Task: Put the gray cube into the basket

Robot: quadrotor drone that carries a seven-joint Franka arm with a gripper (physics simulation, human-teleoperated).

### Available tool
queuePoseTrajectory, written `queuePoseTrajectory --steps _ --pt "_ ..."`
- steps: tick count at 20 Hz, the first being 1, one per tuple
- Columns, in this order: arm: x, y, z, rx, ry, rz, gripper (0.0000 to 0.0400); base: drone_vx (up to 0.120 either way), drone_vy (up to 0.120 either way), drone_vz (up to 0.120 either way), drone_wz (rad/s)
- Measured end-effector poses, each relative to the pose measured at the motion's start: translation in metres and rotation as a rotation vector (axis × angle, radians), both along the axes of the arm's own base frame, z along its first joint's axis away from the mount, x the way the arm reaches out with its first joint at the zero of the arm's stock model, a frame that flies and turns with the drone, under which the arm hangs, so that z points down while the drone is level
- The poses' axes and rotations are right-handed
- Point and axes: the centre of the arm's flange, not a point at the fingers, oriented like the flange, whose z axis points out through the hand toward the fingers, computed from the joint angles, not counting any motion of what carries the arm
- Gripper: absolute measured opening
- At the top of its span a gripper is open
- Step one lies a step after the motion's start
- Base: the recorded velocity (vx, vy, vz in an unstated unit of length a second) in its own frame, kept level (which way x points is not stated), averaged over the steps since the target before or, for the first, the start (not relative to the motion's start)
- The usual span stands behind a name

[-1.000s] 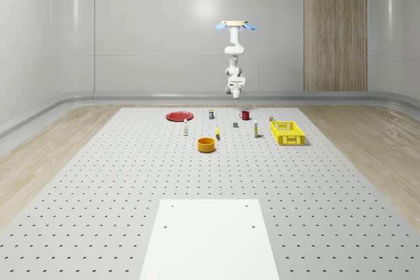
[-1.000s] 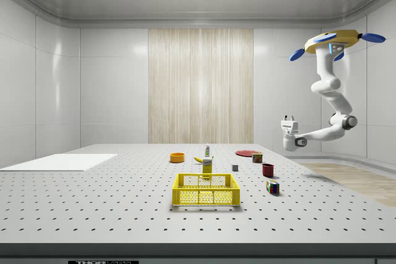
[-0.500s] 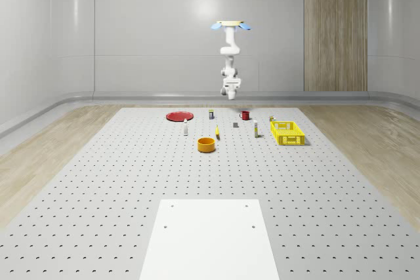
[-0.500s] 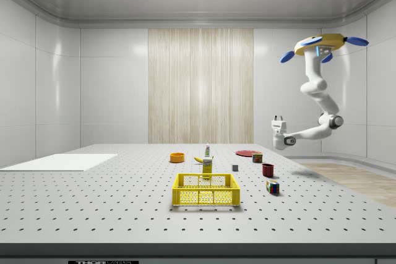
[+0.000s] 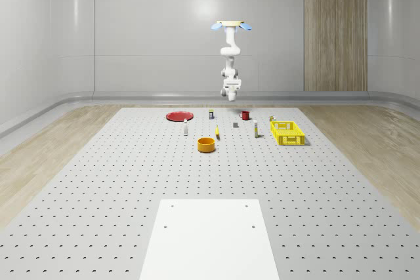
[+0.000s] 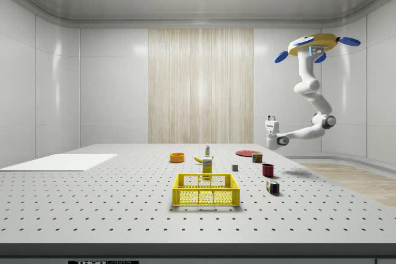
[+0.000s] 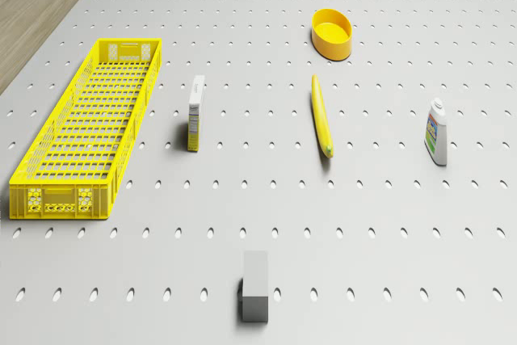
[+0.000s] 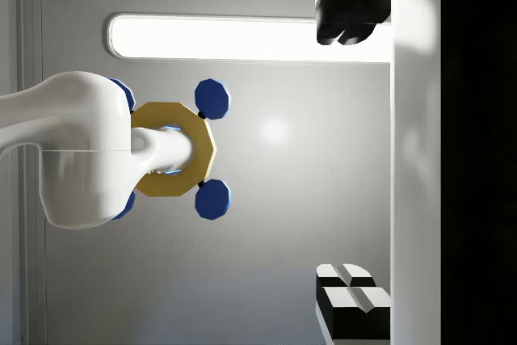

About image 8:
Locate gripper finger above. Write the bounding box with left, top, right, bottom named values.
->
left=315, top=263, right=392, bottom=342
left=314, top=0, right=392, bottom=47

